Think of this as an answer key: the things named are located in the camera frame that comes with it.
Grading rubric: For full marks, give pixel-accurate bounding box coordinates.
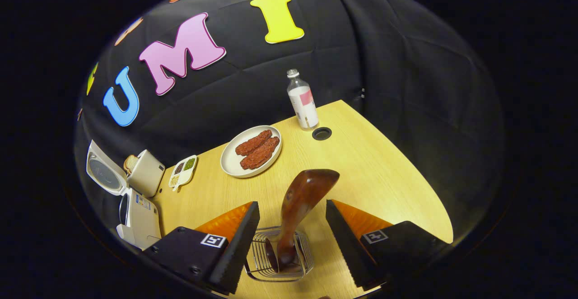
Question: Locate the white rice cooker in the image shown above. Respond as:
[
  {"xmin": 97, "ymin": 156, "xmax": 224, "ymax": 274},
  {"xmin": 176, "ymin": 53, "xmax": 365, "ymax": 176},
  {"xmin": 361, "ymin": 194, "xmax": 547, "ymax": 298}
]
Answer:
[{"xmin": 86, "ymin": 140, "xmax": 162, "ymax": 251}]

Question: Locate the metal wire chopstick holder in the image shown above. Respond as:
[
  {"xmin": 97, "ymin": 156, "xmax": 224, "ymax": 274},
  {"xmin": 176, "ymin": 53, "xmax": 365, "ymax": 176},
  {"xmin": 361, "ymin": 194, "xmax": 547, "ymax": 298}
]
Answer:
[{"xmin": 244, "ymin": 227, "xmax": 315, "ymax": 283}]

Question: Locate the clear bottle pink label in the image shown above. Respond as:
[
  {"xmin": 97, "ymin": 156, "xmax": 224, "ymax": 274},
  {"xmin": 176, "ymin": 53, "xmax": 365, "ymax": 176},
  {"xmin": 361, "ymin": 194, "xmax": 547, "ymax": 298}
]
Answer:
[{"xmin": 286, "ymin": 69, "xmax": 320, "ymax": 131}]

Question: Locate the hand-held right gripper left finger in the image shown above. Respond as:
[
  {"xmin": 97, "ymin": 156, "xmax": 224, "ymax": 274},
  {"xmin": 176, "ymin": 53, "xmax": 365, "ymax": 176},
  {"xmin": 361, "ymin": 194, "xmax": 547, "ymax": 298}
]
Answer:
[{"xmin": 141, "ymin": 201, "xmax": 261, "ymax": 296}]

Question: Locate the brown wooden spoon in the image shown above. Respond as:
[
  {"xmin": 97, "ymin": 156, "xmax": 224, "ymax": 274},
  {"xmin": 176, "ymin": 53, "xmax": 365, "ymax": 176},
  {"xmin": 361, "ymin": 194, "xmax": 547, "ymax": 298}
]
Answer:
[{"xmin": 264, "ymin": 169, "xmax": 340, "ymax": 273}]

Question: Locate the white toaster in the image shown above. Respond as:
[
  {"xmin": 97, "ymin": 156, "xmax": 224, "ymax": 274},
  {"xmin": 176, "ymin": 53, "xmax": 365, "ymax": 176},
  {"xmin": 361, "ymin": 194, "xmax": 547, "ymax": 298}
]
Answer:
[{"xmin": 126, "ymin": 149, "xmax": 166, "ymax": 198}]

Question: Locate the black backdrop cloth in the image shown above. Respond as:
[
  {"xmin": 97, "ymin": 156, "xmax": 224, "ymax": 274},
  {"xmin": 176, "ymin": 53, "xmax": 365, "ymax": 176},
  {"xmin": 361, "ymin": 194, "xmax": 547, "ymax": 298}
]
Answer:
[{"xmin": 75, "ymin": 0, "xmax": 506, "ymax": 245}]

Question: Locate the red sausage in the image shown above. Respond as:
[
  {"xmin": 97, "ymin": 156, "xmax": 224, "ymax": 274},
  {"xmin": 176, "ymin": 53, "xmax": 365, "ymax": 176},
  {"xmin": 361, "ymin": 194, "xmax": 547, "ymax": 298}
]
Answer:
[
  {"xmin": 235, "ymin": 130, "xmax": 273, "ymax": 156},
  {"xmin": 240, "ymin": 137, "xmax": 280, "ymax": 170}
]

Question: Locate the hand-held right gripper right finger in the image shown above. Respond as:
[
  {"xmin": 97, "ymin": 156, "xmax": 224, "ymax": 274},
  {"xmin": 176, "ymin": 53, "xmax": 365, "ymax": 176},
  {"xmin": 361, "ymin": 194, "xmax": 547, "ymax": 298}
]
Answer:
[{"xmin": 325, "ymin": 199, "xmax": 452, "ymax": 292}]

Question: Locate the divided dish with grains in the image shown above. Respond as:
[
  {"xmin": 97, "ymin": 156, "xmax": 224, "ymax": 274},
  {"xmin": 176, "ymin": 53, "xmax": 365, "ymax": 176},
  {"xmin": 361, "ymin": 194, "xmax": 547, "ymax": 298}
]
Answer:
[{"xmin": 168, "ymin": 155, "xmax": 198, "ymax": 192}]

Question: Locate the white round plate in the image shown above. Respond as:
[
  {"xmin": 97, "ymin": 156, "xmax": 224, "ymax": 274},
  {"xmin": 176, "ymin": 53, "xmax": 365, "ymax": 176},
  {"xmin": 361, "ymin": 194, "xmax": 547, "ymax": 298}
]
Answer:
[{"xmin": 220, "ymin": 125, "xmax": 283, "ymax": 178}]

